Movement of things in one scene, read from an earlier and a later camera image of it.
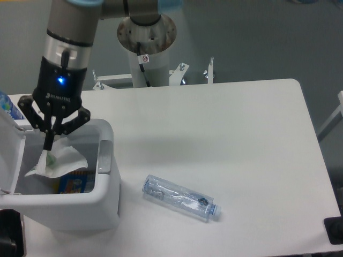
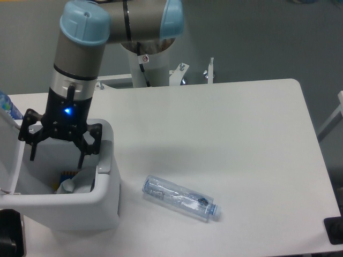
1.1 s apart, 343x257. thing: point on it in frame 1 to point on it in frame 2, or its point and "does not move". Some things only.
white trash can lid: x=12 y=145 does not move
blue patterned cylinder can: x=7 y=105 does not move
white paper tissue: x=60 y=160 to x=81 y=183
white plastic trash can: x=97 y=209 does not move
